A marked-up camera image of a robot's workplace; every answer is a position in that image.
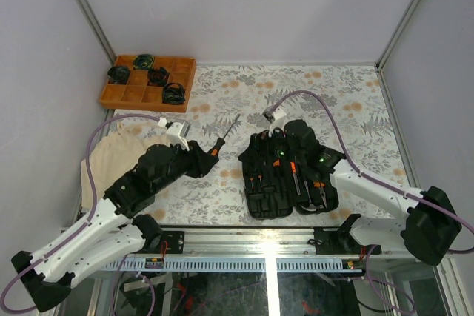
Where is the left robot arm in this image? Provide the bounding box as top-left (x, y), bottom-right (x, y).
top-left (11, 139), bottom-right (224, 312)

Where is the large black orange screwdriver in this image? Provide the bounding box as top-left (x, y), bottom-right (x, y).
top-left (207, 114), bottom-right (241, 157)

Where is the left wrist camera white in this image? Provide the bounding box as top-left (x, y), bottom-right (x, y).
top-left (158, 118), bottom-right (190, 151)

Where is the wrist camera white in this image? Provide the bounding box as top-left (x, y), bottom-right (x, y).
top-left (158, 118), bottom-right (190, 151)
top-left (263, 107), bottom-right (287, 137)

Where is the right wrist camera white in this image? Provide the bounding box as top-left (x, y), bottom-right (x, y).
top-left (263, 107), bottom-right (287, 137)

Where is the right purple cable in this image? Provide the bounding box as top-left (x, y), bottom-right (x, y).
top-left (262, 90), bottom-right (474, 256)

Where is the steel claw hammer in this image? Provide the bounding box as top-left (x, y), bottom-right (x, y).
top-left (300, 180), bottom-right (324, 215)

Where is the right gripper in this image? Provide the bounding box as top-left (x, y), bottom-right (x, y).
top-left (238, 122), bottom-right (305, 170)

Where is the dark rolled band centre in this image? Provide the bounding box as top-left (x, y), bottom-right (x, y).
top-left (147, 67), bottom-right (169, 87)

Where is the cream cloth bag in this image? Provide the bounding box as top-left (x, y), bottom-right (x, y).
top-left (90, 123), bottom-right (170, 198)

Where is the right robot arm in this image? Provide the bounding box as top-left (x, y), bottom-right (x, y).
top-left (251, 120), bottom-right (461, 266)

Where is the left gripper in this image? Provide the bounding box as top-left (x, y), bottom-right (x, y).
top-left (154, 138), bottom-right (220, 195)

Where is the wooden compartment tray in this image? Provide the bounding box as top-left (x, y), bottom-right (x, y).
top-left (99, 55), bottom-right (196, 112)

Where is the black plastic tool case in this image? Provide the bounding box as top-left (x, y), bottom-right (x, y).
top-left (238, 133), bottom-right (339, 220)

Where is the purple cable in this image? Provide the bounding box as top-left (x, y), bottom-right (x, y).
top-left (0, 113), bottom-right (167, 313)
top-left (262, 90), bottom-right (474, 256)

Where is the dark rolled fabric band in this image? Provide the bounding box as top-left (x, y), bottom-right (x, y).
top-left (162, 82), bottom-right (186, 105)

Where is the floral table cloth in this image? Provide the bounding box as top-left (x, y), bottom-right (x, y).
top-left (107, 64), bottom-right (421, 226)

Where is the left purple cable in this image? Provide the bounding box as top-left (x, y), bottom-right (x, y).
top-left (0, 113), bottom-right (167, 313)

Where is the dark rolled band outside tray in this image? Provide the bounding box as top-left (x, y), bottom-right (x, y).
top-left (107, 65), bottom-right (130, 85)

